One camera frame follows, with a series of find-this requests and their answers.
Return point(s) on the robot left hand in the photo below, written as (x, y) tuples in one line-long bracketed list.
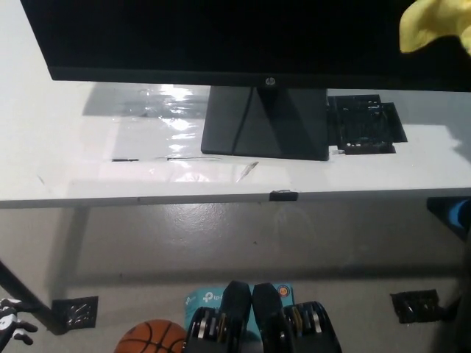
[(9, 323)]

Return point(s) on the yellow microfiber cloth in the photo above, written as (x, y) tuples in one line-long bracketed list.
[(423, 22)]

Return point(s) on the black HP monitor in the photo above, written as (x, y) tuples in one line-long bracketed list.
[(221, 36)]

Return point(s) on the black tape floor mark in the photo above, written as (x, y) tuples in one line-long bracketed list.
[(79, 312), (416, 307)]

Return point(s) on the orange basketball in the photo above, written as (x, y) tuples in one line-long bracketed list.
[(151, 338)]

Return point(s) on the teal tp-link box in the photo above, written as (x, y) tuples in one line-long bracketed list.
[(206, 299)]

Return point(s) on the thin black tape strip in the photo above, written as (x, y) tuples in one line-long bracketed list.
[(125, 160)]

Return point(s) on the clear plastic film sheet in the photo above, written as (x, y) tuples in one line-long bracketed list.
[(165, 125)]

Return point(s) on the short black tape piece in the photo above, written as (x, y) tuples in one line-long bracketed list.
[(283, 195)]

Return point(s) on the black plastic tray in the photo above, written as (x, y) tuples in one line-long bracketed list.
[(364, 125)]

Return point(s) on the black flat case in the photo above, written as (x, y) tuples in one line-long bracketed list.
[(439, 207)]

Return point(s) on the blue round object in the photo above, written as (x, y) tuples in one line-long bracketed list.
[(461, 215)]

